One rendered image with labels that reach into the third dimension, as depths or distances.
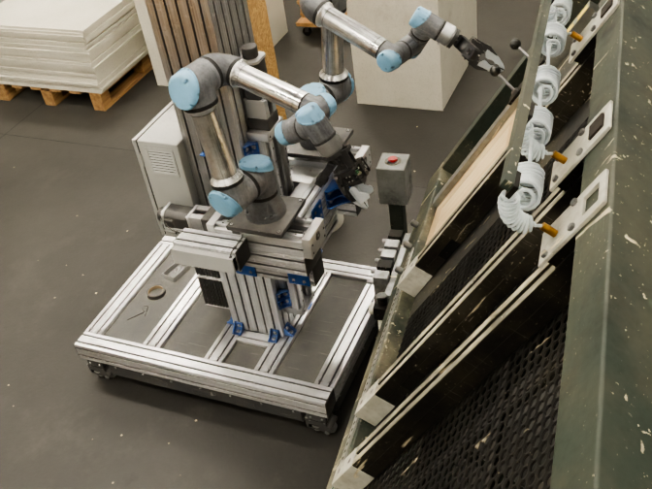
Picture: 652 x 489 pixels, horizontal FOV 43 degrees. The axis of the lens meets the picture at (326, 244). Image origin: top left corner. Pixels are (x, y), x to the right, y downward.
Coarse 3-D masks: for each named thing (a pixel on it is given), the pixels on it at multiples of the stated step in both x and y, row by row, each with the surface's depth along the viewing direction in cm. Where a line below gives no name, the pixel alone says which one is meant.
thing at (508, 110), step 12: (588, 12) 253; (576, 24) 256; (552, 60) 266; (516, 108) 280; (504, 120) 285; (492, 132) 289; (480, 144) 293; (468, 156) 302; (468, 168) 301; (456, 180) 306; (444, 192) 311
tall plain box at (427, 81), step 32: (352, 0) 519; (384, 0) 510; (416, 0) 502; (448, 0) 518; (384, 32) 524; (416, 64) 530; (448, 64) 541; (384, 96) 554; (416, 96) 545; (448, 96) 552
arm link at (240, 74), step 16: (224, 64) 263; (240, 64) 263; (224, 80) 265; (240, 80) 263; (256, 80) 260; (272, 80) 259; (272, 96) 258; (288, 96) 255; (304, 96) 254; (320, 96) 254
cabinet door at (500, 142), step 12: (504, 132) 280; (492, 144) 286; (504, 144) 271; (480, 156) 292; (492, 156) 277; (480, 168) 284; (468, 180) 292; (456, 192) 300; (468, 192) 282; (444, 204) 307; (456, 204) 290; (444, 216) 297; (432, 228) 305
